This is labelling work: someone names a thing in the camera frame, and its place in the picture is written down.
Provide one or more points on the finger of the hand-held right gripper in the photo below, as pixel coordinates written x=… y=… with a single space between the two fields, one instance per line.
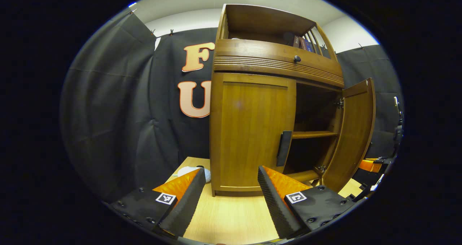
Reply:
x=367 y=165

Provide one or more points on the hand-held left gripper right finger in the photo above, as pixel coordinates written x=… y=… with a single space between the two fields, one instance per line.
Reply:
x=274 y=205

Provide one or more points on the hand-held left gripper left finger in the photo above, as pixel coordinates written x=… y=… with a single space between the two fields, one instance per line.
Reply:
x=187 y=205

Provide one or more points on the wooden shoe cabinet door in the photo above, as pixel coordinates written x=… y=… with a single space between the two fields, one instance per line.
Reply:
x=249 y=129
x=355 y=129

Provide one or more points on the wooden double-door shoe cabinet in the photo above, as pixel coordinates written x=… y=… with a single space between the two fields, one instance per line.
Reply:
x=267 y=19

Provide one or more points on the white power strip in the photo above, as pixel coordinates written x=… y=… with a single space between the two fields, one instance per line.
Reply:
x=377 y=182

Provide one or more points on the white plush toy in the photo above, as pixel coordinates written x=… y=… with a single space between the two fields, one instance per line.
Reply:
x=186 y=171

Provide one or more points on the black backdrop cloth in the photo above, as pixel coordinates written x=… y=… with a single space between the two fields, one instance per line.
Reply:
x=108 y=111

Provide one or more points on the blue upright book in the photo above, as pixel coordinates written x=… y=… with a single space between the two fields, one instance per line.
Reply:
x=309 y=46

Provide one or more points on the brown upright book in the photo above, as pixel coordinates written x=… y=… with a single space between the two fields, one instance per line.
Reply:
x=302 y=44

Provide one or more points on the dark brown leaning book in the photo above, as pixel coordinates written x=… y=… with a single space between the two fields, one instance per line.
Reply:
x=296 y=41

